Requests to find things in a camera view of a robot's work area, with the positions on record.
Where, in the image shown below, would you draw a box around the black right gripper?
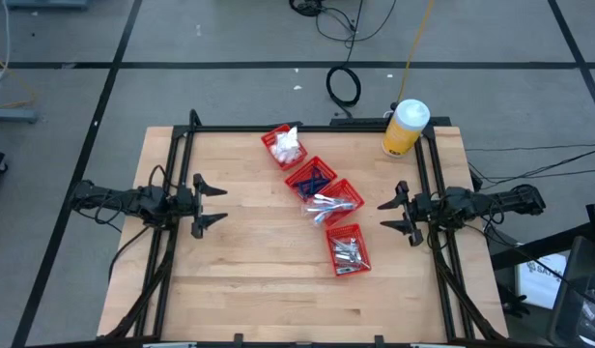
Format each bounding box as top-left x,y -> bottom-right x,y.
377,179 -> 448,247

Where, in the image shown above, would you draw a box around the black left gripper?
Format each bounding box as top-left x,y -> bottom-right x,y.
174,172 -> 230,240

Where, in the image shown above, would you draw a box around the blue white bagged toothbrush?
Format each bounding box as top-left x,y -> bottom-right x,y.
304,200 -> 359,214

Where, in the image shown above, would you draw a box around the teal bagged toothbrush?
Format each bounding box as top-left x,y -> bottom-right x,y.
312,192 -> 347,204

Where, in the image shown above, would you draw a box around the dark blue disposable razor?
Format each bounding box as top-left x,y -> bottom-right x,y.
293,179 -> 327,202

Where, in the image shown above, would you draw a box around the yellow white-lidded wipes canister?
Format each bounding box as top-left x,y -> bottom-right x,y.
381,99 -> 432,160

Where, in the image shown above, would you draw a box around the black stand beam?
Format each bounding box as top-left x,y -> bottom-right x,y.
490,224 -> 595,272

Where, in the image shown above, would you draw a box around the black floor clamp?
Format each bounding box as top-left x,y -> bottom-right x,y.
497,283 -> 534,319

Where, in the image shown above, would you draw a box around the white printed box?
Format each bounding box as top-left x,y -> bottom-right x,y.
516,251 -> 568,310

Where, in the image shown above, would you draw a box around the black plastic bin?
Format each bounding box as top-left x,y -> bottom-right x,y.
548,235 -> 595,348

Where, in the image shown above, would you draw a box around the grey floor plate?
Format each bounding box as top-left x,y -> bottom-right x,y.
5,0 -> 89,11
0,106 -> 38,123

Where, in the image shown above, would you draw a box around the black aluminium table frame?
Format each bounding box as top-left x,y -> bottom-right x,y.
97,108 -> 510,345

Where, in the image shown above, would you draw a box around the coiled black floor cable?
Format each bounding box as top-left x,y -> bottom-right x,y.
325,65 -> 363,120

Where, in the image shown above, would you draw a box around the yellow hanging cable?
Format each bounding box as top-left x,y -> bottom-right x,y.
396,0 -> 437,105

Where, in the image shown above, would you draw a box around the thin black floor cable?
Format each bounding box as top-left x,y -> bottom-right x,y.
470,147 -> 595,190

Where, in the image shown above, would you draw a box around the tangled black floor cables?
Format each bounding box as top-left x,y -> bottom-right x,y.
288,0 -> 399,64

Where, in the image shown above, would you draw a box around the orange floor cable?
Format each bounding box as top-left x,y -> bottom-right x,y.
0,47 -> 38,108

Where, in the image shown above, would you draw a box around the white floor cable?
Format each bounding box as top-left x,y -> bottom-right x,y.
0,0 -> 13,96

